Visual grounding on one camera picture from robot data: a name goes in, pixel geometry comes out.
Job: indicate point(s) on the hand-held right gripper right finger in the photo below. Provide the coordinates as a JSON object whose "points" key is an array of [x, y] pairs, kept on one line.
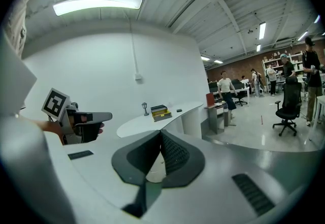
{"points": [[228, 162]]}

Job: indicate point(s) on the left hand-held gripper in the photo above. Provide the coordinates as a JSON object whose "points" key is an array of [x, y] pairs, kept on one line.
{"points": [[56, 103]]}

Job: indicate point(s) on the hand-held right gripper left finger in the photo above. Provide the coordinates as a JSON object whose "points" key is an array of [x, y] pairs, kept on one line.
{"points": [[101, 179]]}

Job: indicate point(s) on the black box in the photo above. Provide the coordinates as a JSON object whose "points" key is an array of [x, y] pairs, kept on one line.
{"points": [[160, 113]]}

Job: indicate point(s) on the person's left forearm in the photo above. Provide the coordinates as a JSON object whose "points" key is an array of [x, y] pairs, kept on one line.
{"points": [[49, 127]]}

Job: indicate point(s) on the white kidney-shaped table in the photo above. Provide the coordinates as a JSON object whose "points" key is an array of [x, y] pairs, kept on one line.
{"points": [[137, 126]]}

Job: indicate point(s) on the person's left hand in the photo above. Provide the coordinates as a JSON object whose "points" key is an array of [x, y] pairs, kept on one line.
{"points": [[101, 127]]}

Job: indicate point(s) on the grey cabinet with brown top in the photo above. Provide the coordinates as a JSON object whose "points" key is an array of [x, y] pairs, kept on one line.
{"points": [[215, 116]]}

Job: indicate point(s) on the teal lantern ornament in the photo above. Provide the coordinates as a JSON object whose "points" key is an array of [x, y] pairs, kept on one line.
{"points": [[145, 106]]}

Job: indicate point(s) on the black office chair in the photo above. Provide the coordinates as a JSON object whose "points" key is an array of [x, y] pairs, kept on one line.
{"points": [[292, 96], [238, 98]]}

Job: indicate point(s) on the long white desk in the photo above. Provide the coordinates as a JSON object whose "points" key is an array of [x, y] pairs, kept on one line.
{"points": [[245, 89]]}

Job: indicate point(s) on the ceiling light tube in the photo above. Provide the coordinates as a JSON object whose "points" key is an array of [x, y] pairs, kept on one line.
{"points": [[302, 35], [258, 47], [262, 30], [205, 58]]}

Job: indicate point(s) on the hanging oblong ceiling lamp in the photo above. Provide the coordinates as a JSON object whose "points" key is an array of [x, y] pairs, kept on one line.
{"points": [[96, 4]]}

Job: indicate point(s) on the person's brown printed shirt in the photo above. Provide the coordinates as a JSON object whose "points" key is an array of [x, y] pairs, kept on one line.
{"points": [[16, 30]]}

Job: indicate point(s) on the white shelving unit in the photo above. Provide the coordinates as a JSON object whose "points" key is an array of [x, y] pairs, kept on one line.
{"points": [[294, 58]]}

